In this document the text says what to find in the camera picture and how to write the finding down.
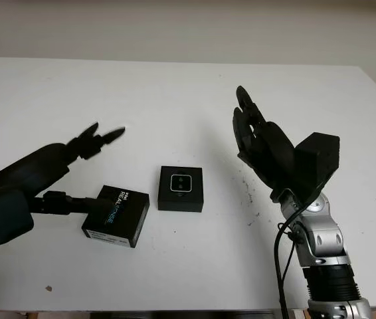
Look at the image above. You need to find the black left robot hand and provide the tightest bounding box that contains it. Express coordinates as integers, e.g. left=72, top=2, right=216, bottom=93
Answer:
left=0, top=122, right=128, bottom=217

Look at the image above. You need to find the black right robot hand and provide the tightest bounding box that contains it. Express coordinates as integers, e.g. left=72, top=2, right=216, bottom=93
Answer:
left=232, top=85, right=305, bottom=201

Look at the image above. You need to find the small silver black camera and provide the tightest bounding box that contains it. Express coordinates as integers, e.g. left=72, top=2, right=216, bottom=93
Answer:
left=169, top=173, right=193, bottom=194

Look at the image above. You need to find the black RealSense box lid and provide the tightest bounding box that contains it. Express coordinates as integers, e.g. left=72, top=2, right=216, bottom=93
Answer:
left=81, top=185, right=151, bottom=250

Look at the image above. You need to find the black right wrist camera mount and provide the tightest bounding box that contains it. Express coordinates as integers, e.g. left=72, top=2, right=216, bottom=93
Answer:
left=294, top=132, right=341, bottom=204

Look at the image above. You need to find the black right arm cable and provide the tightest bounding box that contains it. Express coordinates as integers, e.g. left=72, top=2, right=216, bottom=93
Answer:
left=274, top=195, right=312, bottom=319

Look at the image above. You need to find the black camera box base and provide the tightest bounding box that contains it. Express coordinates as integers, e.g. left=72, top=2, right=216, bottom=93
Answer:
left=157, top=165, right=205, bottom=213

